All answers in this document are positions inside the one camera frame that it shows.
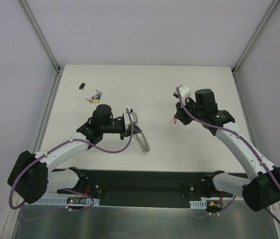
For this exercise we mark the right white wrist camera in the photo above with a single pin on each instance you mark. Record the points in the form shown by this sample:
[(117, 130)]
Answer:
[(183, 91)]

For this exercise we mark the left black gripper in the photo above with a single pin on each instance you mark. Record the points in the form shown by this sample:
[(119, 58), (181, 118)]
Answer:
[(125, 130)]

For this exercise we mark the metal disc with keyrings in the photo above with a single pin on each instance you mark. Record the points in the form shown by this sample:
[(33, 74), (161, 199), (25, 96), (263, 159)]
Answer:
[(143, 142)]

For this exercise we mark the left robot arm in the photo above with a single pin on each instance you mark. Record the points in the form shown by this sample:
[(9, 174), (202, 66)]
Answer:
[(34, 174)]

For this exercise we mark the left white cable duct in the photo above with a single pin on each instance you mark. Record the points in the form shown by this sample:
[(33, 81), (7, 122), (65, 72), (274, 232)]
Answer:
[(66, 201)]

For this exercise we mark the yellow tag key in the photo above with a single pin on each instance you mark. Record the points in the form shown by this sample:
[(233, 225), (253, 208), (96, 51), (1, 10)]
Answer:
[(93, 101)]

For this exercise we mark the white cable duct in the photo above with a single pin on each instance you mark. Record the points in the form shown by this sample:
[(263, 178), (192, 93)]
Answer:
[(66, 201), (200, 205)]

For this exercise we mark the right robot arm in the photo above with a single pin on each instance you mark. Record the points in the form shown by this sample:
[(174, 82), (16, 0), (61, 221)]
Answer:
[(261, 188)]

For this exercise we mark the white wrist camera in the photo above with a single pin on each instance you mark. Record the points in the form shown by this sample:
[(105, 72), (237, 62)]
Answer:
[(130, 117), (183, 91)]

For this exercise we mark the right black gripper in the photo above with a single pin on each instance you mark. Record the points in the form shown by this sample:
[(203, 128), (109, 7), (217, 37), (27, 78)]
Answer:
[(181, 115)]

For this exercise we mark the aluminium frame post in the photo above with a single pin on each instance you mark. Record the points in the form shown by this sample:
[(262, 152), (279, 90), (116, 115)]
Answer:
[(39, 34), (256, 34)]

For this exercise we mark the right white cable duct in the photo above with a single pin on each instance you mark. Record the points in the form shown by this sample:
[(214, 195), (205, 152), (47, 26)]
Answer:
[(200, 205)]

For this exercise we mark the right aluminium frame post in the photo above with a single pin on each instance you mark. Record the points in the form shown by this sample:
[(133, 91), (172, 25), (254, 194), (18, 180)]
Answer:
[(256, 34)]

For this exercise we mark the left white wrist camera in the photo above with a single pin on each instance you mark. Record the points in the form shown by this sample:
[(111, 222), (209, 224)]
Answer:
[(130, 117)]

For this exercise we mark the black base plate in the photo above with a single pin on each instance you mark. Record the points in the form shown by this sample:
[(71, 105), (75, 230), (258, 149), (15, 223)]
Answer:
[(142, 188)]

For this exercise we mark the left aluminium frame post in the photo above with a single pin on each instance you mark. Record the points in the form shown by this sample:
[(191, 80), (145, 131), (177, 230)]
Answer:
[(39, 34)]

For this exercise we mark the blue tag key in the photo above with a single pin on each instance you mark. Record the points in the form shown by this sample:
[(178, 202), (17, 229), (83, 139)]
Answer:
[(98, 95)]

